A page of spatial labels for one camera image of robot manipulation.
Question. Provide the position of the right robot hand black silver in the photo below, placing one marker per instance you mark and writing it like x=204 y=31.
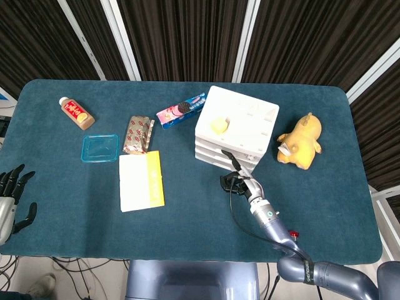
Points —
x=254 y=187

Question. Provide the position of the left robot hand black silver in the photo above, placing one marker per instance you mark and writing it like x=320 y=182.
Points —
x=6 y=212

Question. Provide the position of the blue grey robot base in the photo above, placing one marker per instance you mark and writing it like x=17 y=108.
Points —
x=187 y=281

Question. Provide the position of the white plastic drawer cabinet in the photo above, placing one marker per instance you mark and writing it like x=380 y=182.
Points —
x=243 y=118

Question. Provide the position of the red stop button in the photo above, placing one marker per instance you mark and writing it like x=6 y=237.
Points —
x=293 y=233

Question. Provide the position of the yellow plush toy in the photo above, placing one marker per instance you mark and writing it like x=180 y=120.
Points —
x=300 y=143

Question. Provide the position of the yellow sticky note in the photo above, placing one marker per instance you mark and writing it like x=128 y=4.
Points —
x=218 y=125

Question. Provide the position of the teal table cloth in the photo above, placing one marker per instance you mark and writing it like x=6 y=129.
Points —
x=187 y=225

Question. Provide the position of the grey shoe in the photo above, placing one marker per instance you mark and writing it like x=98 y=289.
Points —
x=43 y=284

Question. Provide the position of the black device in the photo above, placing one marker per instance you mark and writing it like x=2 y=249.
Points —
x=3 y=126

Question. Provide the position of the blue Oreo cookie box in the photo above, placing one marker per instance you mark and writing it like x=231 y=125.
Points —
x=179 y=111

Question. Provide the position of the teal clear plastic lid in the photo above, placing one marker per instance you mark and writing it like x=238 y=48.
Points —
x=100 y=148

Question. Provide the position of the white blue box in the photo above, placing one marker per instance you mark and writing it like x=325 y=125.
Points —
x=4 y=95

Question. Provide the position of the white and yellow booklet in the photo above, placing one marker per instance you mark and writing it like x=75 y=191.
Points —
x=137 y=181

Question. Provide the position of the brown drink bottle red label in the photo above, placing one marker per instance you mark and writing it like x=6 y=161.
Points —
x=76 y=113

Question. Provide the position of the gold snack bag red print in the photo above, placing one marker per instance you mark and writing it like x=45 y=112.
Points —
x=136 y=134

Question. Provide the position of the dark pleated curtain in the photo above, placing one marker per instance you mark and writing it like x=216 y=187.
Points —
x=187 y=37

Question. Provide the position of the white metal frame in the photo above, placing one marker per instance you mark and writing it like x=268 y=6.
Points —
x=384 y=193

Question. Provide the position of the wide white post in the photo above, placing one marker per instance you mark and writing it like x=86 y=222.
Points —
x=372 y=75
x=122 y=39
x=246 y=40

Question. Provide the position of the thin white post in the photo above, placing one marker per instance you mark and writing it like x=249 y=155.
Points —
x=82 y=39

